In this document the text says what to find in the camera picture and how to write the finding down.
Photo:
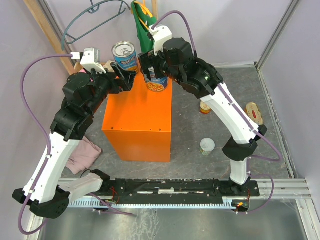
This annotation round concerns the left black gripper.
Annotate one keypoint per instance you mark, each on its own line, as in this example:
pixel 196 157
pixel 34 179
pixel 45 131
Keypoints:
pixel 124 83

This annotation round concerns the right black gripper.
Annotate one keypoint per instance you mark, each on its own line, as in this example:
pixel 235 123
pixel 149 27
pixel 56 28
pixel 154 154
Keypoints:
pixel 149 59

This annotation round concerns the blue soup can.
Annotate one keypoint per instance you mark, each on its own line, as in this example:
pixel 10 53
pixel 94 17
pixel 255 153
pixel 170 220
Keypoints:
pixel 124 54

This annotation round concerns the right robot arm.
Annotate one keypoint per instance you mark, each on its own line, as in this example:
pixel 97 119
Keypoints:
pixel 180 63

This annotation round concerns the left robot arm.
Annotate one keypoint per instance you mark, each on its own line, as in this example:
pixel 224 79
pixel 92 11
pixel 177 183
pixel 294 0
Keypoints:
pixel 84 93

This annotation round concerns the orange box counter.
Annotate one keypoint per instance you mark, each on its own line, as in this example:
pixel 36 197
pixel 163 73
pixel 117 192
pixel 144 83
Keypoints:
pixel 138 123

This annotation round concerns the beige cloth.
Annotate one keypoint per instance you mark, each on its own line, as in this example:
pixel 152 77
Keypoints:
pixel 107 66

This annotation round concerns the green tank top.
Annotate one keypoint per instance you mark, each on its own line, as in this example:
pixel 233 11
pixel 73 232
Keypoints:
pixel 146 44

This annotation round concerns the wooden tray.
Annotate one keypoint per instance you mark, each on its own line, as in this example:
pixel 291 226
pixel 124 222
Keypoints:
pixel 79 67

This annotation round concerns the wooden upright behind shirt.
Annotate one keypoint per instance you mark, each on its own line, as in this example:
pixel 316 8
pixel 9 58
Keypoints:
pixel 154 4

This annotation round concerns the yellow plastic hanger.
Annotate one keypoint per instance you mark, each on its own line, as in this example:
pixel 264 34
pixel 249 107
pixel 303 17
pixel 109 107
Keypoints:
pixel 144 15

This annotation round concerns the oval red sardine tin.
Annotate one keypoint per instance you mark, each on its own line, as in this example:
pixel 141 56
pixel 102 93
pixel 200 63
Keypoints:
pixel 204 108

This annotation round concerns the teal plastic hanger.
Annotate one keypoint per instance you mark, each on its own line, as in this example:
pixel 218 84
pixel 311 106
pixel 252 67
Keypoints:
pixel 92 20

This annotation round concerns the mauve cloth on floor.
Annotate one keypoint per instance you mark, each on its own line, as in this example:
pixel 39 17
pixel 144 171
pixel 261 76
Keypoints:
pixel 84 156

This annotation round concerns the can with white lid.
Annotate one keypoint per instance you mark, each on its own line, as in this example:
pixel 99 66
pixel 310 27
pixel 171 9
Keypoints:
pixel 207 145

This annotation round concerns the aluminium corner profile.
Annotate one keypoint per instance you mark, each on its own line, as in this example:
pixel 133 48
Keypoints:
pixel 290 10

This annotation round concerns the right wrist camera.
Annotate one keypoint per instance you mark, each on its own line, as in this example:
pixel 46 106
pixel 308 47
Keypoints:
pixel 160 35

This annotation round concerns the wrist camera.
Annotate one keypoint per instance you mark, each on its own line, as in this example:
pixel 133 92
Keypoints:
pixel 89 59
pixel 160 35

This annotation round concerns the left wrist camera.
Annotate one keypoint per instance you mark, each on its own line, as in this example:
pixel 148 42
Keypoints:
pixel 89 59

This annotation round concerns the wooden post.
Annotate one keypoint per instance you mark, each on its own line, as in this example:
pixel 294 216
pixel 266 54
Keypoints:
pixel 47 22

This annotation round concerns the oval tin near wall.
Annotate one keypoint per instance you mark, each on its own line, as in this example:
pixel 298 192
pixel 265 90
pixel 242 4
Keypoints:
pixel 253 112

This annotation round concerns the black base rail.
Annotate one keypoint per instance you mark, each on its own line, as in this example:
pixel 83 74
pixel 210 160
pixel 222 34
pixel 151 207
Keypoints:
pixel 173 191

